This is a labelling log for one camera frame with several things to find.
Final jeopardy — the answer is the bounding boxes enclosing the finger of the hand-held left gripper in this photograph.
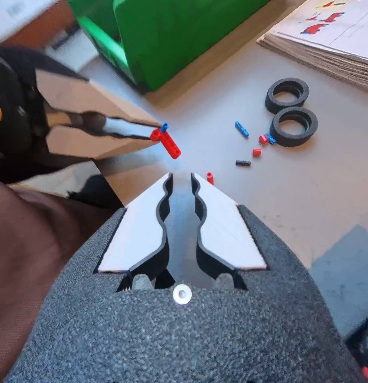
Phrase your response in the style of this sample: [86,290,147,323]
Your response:
[46,125,161,161]
[35,69,162,128]

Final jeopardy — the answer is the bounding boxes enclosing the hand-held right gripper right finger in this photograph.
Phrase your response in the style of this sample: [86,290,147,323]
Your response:
[190,172,268,272]

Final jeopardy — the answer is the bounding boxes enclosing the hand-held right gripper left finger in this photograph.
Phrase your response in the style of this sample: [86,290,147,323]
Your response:
[98,172,174,273]

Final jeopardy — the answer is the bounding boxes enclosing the red angled beam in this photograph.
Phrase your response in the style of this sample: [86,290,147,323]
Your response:
[150,127,182,159]

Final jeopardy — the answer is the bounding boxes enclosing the green plastic bin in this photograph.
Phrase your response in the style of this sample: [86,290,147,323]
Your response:
[67,0,271,92]

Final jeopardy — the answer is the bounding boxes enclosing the grey desk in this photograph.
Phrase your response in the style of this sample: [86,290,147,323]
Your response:
[79,0,368,336]

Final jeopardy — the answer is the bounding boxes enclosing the background desk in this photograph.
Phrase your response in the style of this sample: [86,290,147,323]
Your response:
[0,0,76,50]

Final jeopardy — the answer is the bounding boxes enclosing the person's black pants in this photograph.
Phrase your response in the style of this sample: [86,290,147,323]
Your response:
[67,174,125,211]

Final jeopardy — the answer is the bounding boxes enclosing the person's brown sweater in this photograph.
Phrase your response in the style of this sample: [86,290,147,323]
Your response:
[0,177,119,383]

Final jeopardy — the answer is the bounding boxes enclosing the black rubber toy tire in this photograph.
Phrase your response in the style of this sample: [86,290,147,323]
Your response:
[265,78,310,114]
[269,107,319,147]

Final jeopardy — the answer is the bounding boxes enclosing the toy brick race car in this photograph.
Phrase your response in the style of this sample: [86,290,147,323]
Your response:
[346,323,368,383]

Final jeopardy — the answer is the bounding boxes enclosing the open instruction booklet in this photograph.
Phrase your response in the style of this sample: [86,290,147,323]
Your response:
[257,0,368,93]

